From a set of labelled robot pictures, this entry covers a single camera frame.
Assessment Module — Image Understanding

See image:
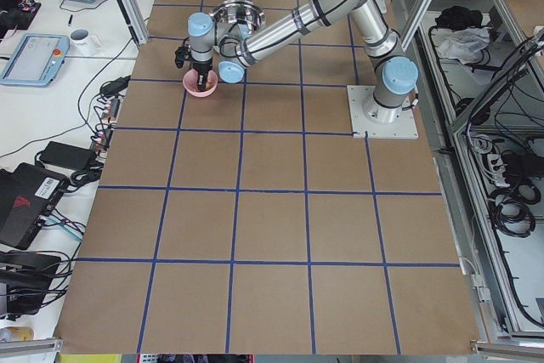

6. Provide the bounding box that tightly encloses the pale green electric pot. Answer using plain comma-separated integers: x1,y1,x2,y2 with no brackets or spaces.
209,0,266,36

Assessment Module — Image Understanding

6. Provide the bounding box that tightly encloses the white mug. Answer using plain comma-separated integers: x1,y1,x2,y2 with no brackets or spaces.
70,28,102,57

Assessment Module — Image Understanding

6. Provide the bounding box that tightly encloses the black power adapter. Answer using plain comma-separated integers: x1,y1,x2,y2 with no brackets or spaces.
34,141,97,170

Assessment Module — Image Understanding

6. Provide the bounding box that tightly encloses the near teach pendant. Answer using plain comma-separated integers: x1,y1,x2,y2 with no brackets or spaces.
1,33,70,88

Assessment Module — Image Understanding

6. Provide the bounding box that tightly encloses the pink bowl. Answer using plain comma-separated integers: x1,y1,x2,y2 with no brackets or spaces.
182,69,218,98

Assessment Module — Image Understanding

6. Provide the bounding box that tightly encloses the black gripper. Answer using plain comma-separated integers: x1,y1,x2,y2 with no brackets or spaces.
174,44,213,83

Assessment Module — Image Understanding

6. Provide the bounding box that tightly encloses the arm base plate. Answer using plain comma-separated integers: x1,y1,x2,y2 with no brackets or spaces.
347,85,419,139

